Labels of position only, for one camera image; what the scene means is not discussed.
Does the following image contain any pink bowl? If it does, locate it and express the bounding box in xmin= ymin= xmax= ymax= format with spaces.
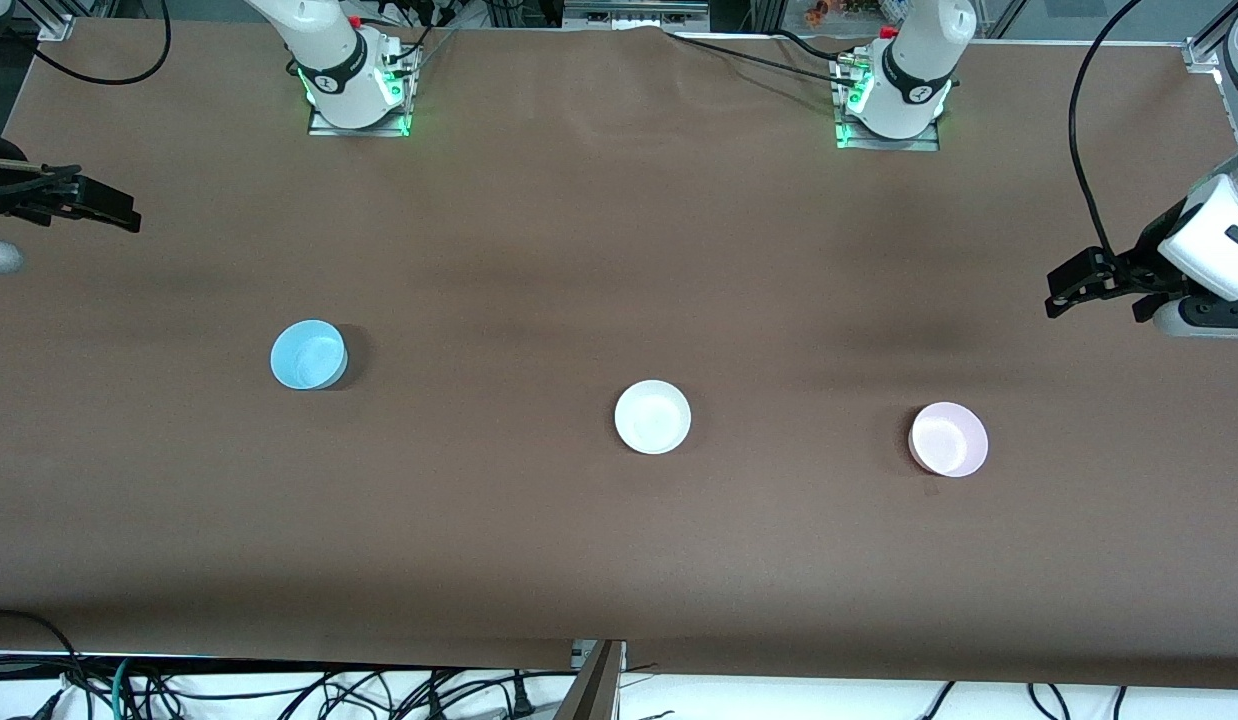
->
xmin=908 ymin=401 xmax=990 ymax=479

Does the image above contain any blue bowl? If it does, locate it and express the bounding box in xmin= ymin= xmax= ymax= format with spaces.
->
xmin=270 ymin=319 xmax=349 ymax=392

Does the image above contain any white bowl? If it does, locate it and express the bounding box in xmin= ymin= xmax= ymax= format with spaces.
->
xmin=614 ymin=379 xmax=693 ymax=456

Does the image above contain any brown table cover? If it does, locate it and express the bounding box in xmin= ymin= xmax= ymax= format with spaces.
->
xmin=0 ymin=18 xmax=1238 ymax=691

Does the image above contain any grey power strip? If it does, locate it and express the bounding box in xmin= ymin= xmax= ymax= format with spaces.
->
xmin=564 ymin=0 xmax=711 ymax=31

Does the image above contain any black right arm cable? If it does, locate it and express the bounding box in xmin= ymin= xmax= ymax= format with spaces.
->
xmin=7 ymin=0 xmax=172 ymax=87

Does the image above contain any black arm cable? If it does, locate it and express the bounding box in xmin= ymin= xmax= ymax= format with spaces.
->
xmin=7 ymin=0 xmax=172 ymax=87
xmin=1068 ymin=0 xmax=1146 ymax=263

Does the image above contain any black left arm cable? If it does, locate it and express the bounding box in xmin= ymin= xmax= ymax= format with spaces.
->
xmin=1068 ymin=0 xmax=1146 ymax=263

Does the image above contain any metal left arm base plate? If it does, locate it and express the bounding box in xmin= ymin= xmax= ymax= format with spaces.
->
xmin=834 ymin=50 xmax=942 ymax=153

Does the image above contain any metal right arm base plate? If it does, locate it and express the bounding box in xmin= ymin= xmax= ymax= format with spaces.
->
xmin=307 ymin=45 xmax=413 ymax=138

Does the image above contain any short black table cable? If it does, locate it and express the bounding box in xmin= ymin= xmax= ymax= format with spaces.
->
xmin=769 ymin=28 xmax=860 ymax=63

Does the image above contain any long black table cable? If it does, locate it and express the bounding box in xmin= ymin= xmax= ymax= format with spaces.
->
xmin=664 ymin=30 xmax=865 ymax=86

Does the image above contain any black looped floor cable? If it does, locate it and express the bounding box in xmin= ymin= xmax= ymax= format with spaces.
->
xmin=0 ymin=609 xmax=82 ymax=701

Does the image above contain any aluminium frame post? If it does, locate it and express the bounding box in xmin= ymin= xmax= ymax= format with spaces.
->
xmin=557 ymin=640 xmax=628 ymax=720

